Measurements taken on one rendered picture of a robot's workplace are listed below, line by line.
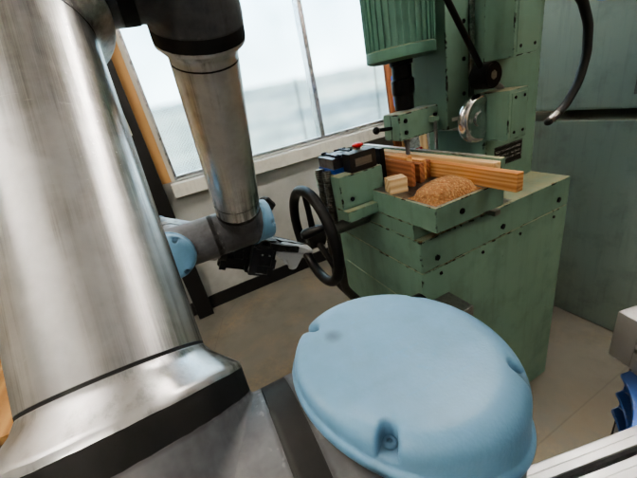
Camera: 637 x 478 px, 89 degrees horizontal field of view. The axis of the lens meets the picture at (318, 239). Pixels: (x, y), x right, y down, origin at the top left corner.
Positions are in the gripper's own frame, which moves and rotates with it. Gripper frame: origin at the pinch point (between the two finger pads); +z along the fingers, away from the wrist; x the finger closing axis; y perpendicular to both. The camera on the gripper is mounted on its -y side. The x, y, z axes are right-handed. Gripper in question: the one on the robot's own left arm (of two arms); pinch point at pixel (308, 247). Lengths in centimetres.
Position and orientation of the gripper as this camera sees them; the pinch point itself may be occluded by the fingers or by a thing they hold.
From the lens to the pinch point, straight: 77.0
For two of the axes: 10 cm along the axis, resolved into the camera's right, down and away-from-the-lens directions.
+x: 4.0, 2.4, -8.9
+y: -2.3, 9.6, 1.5
